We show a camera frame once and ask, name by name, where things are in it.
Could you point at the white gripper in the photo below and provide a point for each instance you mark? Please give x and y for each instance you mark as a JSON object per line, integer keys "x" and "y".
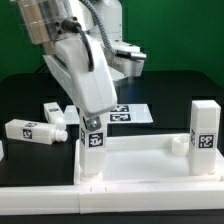
{"x": 93, "y": 91}

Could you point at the white desk top tray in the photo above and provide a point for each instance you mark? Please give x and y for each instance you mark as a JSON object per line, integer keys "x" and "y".
{"x": 147, "y": 159}

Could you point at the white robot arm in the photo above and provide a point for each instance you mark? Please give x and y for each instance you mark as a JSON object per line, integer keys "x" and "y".
{"x": 49, "y": 21}

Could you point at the white marker sheet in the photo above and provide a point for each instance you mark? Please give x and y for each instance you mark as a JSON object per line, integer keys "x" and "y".
{"x": 122, "y": 114}

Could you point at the white front fence bar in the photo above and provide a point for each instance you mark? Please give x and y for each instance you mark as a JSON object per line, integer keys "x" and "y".
{"x": 111, "y": 198}

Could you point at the white block left edge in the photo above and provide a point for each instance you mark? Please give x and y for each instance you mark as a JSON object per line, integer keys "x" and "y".
{"x": 1, "y": 150}

